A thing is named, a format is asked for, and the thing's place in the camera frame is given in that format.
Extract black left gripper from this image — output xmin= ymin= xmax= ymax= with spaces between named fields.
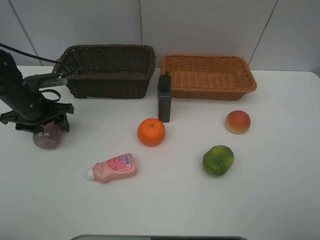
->
xmin=0 ymin=96 xmax=74 ymax=133

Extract translucent purple plastic cup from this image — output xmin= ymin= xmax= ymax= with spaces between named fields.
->
xmin=32 ymin=122 xmax=63 ymax=150

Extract pink lotion bottle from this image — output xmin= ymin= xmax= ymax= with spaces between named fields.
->
xmin=84 ymin=153 xmax=137 ymax=184

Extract green citrus fruit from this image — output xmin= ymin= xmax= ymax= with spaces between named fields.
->
xmin=202 ymin=145 xmax=235 ymax=177

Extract red yellow peach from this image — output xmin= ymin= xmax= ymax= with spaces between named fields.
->
xmin=225 ymin=110 xmax=251 ymax=135

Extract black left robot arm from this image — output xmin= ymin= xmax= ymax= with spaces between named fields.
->
xmin=0 ymin=50 xmax=74 ymax=134

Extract dark brown wicker basket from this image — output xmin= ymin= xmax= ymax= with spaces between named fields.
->
xmin=52 ymin=44 xmax=156 ymax=99

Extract orange mandarin fruit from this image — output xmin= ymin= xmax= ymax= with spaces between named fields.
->
xmin=137 ymin=118 xmax=166 ymax=147

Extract dark grey pump bottle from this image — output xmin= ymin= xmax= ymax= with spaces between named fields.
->
xmin=157 ymin=71 xmax=172 ymax=123

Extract light orange wicker basket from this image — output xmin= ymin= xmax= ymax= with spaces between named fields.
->
xmin=160 ymin=54 xmax=257 ymax=101

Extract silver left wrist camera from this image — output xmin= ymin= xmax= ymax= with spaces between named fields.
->
xmin=22 ymin=73 xmax=68 ymax=91

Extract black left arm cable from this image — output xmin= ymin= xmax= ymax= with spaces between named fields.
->
xmin=0 ymin=42 xmax=76 ymax=103

